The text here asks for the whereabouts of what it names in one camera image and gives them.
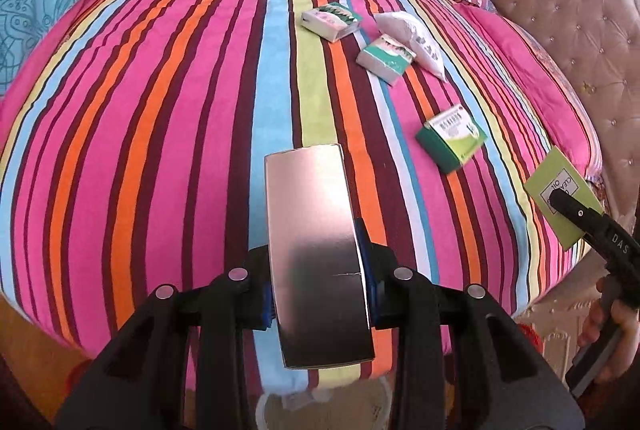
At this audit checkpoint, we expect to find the beige tufted headboard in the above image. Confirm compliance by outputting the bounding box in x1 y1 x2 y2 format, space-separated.
447 0 640 221

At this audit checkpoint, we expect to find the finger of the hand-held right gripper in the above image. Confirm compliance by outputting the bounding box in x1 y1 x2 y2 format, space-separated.
547 190 613 243

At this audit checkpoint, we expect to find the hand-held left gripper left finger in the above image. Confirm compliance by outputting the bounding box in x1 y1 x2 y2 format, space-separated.
52 246 273 430

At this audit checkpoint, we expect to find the person's right hand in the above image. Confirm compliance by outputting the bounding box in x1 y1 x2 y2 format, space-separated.
576 297 640 383

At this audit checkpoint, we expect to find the large pink pillow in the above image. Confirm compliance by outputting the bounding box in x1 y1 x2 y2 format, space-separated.
457 3 603 171

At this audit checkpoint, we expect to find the dark green box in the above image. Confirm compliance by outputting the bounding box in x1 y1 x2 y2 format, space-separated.
416 105 488 175

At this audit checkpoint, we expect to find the white green box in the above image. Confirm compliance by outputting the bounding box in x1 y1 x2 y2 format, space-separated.
301 2 362 44

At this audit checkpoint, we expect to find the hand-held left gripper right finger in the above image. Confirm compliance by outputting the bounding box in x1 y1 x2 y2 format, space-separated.
356 217 586 430

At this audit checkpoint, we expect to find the long silvery white box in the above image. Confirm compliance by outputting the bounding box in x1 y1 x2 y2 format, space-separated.
263 143 377 370

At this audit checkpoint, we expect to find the teal white box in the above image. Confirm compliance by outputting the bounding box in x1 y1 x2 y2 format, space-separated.
356 35 417 86

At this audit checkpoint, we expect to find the white plastic waste basket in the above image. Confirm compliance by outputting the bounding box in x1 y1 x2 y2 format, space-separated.
257 377 401 430

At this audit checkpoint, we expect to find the small lime green box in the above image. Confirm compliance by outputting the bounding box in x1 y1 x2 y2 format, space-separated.
524 146 605 252

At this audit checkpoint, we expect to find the striped bedsheet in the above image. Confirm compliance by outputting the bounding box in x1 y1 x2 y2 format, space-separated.
0 0 608 393

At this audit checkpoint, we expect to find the cream carved bed frame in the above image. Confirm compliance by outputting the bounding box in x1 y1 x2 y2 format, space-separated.
520 190 640 361

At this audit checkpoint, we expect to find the white plastic packet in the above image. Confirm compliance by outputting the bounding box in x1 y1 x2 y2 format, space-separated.
374 12 448 82

